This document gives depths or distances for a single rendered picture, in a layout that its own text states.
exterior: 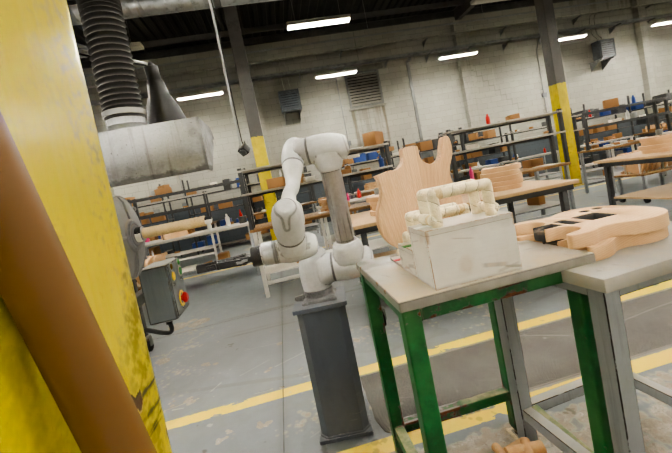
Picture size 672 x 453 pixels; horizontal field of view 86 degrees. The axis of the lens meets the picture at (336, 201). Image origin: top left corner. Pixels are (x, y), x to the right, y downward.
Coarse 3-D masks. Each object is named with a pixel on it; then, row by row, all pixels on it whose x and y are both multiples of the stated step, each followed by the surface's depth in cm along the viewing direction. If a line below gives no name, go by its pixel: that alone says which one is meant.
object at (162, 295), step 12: (156, 264) 133; (168, 264) 130; (144, 276) 126; (156, 276) 126; (168, 276) 127; (180, 276) 139; (144, 288) 126; (156, 288) 127; (168, 288) 127; (180, 288) 136; (144, 300) 126; (156, 300) 127; (168, 300) 127; (180, 300) 133; (156, 312) 127; (168, 312) 127; (180, 312) 131; (168, 324) 131
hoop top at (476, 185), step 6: (474, 180) 105; (480, 180) 105; (486, 180) 105; (450, 186) 104; (456, 186) 103; (462, 186) 103; (468, 186) 104; (474, 186) 104; (480, 186) 104; (486, 186) 104; (432, 192) 102; (438, 192) 102; (444, 192) 103; (450, 192) 103; (456, 192) 103; (462, 192) 104; (468, 192) 105; (438, 198) 103
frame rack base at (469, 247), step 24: (456, 216) 116; (480, 216) 107; (504, 216) 104; (432, 240) 101; (456, 240) 102; (480, 240) 103; (504, 240) 104; (432, 264) 102; (456, 264) 103; (480, 264) 104; (504, 264) 105
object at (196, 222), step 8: (200, 216) 110; (168, 224) 108; (176, 224) 108; (184, 224) 108; (192, 224) 108; (200, 224) 109; (144, 232) 106; (152, 232) 107; (160, 232) 107; (168, 232) 108
